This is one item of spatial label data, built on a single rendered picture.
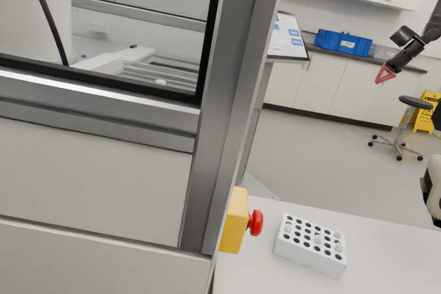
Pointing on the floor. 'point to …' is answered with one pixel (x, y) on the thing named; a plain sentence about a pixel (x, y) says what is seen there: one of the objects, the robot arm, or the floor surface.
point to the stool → (404, 126)
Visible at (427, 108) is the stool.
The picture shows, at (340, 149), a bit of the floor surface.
